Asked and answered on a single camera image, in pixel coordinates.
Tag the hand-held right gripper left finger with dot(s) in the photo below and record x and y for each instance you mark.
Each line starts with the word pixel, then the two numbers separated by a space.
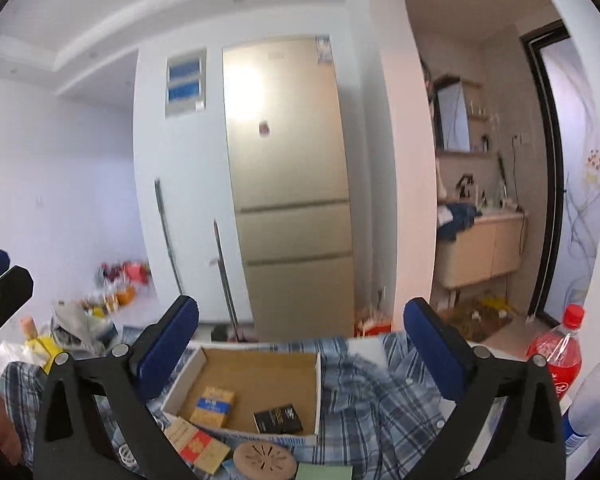
pixel 170 345

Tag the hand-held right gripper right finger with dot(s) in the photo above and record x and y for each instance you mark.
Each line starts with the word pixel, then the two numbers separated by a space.
pixel 432 350

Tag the cardboard box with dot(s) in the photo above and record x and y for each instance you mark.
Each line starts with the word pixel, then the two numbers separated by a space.
pixel 260 375

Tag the red and beige packet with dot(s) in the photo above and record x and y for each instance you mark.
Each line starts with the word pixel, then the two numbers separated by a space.
pixel 195 442

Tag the round wooden coaster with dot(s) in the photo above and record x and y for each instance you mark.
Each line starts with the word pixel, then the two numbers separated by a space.
pixel 265 460

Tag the patterned bathroom mat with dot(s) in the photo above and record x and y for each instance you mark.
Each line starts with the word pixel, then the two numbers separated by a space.
pixel 475 320

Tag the red box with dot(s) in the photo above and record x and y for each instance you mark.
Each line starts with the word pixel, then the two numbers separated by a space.
pixel 375 327

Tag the yellow and blue packet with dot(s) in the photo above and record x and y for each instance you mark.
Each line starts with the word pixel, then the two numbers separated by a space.
pixel 212 405

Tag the crumpled plastic bag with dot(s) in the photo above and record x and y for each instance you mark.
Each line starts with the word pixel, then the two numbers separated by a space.
pixel 80 325

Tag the colourful pile of toys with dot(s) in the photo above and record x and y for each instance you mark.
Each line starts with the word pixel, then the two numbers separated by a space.
pixel 127 275

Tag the blue plaid shirt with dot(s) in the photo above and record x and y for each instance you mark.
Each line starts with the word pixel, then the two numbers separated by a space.
pixel 370 410

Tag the grey metal pole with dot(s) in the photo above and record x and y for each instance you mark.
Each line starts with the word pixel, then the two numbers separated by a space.
pixel 167 235

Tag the beige vanity cabinet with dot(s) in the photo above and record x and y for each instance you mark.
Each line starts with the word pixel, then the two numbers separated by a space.
pixel 485 252

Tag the red soda bottle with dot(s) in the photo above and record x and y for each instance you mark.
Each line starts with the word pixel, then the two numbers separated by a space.
pixel 555 350

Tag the small black box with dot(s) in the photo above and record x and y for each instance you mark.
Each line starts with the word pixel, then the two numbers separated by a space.
pixel 278 419

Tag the blue clothes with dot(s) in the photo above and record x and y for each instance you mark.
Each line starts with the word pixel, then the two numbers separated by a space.
pixel 460 215

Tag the clear water bottle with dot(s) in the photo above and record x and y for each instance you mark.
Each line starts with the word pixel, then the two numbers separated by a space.
pixel 592 395

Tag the dark faucet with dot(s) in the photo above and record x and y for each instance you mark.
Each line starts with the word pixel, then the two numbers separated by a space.
pixel 465 185

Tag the gold refrigerator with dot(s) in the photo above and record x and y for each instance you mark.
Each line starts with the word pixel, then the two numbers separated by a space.
pixel 290 170

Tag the floral glass door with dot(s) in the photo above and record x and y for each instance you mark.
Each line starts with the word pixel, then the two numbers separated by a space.
pixel 582 185

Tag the bathroom mirror cabinet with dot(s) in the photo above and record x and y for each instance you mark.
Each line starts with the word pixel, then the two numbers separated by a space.
pixel 452 115

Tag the small fridge magnet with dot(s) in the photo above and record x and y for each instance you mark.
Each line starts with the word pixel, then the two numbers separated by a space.
pixel 264 128

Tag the grey electrical panel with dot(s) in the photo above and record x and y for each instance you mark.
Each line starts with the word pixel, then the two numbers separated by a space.
pixel 185 82

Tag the fridge corner sticker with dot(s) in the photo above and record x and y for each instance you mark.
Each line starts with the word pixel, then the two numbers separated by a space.
pixel 324 50

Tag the black door frame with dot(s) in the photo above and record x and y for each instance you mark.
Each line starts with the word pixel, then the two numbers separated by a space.
pixel 555 185

